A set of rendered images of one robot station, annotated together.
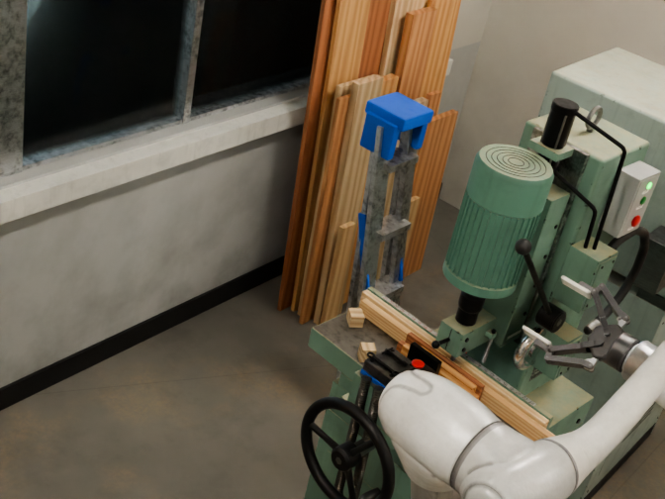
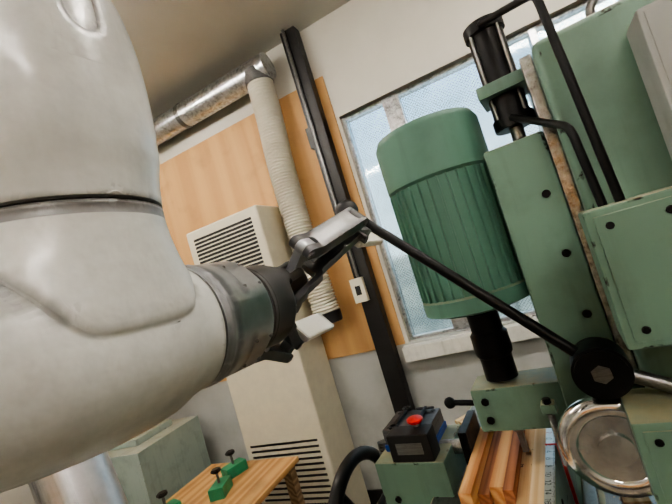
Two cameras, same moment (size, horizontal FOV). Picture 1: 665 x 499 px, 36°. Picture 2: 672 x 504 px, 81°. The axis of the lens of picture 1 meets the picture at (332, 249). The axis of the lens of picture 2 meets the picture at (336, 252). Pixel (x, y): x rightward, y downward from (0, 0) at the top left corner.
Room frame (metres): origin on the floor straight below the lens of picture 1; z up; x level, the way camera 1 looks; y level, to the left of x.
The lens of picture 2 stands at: (1.71, -0.97, 1.31)
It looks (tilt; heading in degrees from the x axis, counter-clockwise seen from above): 3 degrees up; 80
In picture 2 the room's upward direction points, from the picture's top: 17 degrees counter-clockwise
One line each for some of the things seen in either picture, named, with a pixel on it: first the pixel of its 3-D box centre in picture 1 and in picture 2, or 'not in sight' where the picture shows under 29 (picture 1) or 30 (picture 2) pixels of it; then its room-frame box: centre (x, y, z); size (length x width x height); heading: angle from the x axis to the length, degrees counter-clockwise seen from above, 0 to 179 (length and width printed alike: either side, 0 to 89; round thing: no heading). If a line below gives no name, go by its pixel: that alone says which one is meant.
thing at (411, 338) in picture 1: (442, 367); (519, 461); (2.02, -0.33, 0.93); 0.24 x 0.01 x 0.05; 51
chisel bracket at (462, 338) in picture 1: (466, 333); (523, 403); (2.04, -0.36, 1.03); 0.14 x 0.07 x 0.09; 141
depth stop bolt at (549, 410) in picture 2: (487, 345); (556, 429); (2.04, -0.42, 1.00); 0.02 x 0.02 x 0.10; 51
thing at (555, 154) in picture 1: (555, 137); (501, 74); (2.13, -0.43, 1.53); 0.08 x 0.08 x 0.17; 51
